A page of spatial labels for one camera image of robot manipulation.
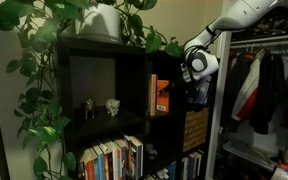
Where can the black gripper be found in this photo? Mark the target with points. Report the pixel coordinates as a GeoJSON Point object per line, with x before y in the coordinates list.
{"type": "Point", "coordinates": [182, 88]}

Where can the orange book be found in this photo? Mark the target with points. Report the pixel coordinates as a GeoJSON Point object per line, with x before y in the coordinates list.
{"type": "Point", "coordinates": [162, 103]}

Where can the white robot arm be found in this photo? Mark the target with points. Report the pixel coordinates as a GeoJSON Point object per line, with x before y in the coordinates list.
{"type": "Point", "coordinates": [199, 63]}

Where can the tan book middle compartment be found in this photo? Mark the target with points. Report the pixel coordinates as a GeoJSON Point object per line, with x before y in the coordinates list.
{"type": "Point", "coordinates": [152, 94]}

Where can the light blue thick book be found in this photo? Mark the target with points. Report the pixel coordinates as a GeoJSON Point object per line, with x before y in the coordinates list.
{"type": "Point", "coordinates": [205, 88]}

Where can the bottom right shelf books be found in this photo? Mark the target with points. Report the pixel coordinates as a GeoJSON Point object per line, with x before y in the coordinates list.
{"type": "Point", "coordinates": [191, 165]}

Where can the row of lower shelf books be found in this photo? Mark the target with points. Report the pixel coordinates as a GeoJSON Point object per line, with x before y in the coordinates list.
{"type": "Point", "coordinates": [118, 158]}

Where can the dark blue textbook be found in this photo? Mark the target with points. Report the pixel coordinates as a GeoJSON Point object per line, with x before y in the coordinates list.
{"type": "Point", "coordinates": [199, 94]}

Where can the woven storage basket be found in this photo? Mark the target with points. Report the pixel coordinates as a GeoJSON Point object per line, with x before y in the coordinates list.
{"type": "Point", "coordinates": [195, 130]}

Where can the black cube bookshelf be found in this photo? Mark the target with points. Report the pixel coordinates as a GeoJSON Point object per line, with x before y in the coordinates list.
{"type": "Point", "coordinates": [101, 71]}

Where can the white elephant figurine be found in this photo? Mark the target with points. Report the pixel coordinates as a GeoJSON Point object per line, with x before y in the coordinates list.
{"type": "Point", "coordinates": [112, 106]}

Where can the white red black jacket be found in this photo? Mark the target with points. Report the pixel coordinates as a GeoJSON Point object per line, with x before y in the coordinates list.
{"type": "Point", "coordinates": [245, 100]}

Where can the small brass robot figurine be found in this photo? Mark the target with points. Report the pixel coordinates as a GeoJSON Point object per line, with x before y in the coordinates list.
{"type": "Point", "coordinates": [89, 107]}

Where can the white plant pot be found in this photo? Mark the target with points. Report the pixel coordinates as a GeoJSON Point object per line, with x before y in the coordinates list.
{"type": "Point", "coordinates": [99, 22]}

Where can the black hanging coat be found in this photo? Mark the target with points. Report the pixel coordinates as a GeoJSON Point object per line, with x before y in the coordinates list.
{"type": "Point", "coordinates": [271, 92]}

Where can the metal closet rod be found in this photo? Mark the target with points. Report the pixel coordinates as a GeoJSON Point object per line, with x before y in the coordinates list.
{"type": "Point", "coordinates": [263, 42]}

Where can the green pothos plant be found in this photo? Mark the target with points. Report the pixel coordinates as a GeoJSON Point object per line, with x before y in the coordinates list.
{"type": "Point", "coordinates": [39, 23]}

